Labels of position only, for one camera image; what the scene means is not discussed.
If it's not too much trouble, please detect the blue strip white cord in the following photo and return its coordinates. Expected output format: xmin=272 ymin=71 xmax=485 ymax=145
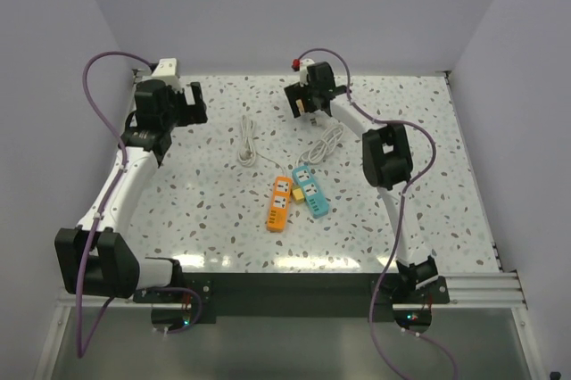
xmin=295 ymin=117 xmax=345 ymax=169

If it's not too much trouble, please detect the blue power strip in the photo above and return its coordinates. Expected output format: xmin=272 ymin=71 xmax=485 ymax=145
xmin=293 ymin=165 xmax=329 ymax=219

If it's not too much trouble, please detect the yellow plug adapter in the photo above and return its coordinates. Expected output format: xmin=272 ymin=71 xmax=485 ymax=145
xmin=295 ymin=99 xmax=305 ymax=114

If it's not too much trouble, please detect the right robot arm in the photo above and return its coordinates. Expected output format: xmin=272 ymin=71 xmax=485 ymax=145
xmin=285 ymin=59 xmax=438 ymax=302

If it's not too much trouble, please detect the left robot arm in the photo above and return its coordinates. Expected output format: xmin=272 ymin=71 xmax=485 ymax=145
xmin=54 ymin=78 xmax=208 ymax=302

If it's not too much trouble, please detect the yellow plug on table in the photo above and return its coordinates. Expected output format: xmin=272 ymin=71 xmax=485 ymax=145
xmin=291 ymin=186 xmax=305 ymax=203

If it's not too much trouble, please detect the orange power strip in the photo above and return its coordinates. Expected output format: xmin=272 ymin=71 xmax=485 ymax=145
xmin=266 ymin=176 xmax=293 ymax=232

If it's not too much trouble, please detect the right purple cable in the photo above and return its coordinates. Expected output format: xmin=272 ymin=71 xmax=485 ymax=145
xmin=301 ymin=46 xmax=459 ymax=380

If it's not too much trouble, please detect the purple cable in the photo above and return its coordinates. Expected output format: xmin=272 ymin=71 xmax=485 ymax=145
xmin=74 ymin=50 xmax=203 ymax=359
xmin=301 ymin=46 xmax=459 ymax=380

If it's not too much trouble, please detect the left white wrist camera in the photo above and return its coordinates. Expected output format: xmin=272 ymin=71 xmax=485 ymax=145
xmin=151 ymin=58 xmax=179 ymax=87

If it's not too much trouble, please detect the orange strip white cord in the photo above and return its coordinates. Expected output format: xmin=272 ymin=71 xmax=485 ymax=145
xmin=236 ymin=114 xmax=291 ymax=177

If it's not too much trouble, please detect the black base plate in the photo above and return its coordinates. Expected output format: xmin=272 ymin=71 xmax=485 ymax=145
xmin=132 ymin=271 xmax=448 ymax=326

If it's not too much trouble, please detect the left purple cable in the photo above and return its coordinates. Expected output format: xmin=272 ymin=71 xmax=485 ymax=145
xmin=74 ymin=50 xmax=203 ymax=359

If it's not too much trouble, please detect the aluminium rail frame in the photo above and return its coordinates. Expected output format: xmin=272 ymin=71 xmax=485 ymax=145
xmin=55 ymin=68 xmax=529 ymax=310

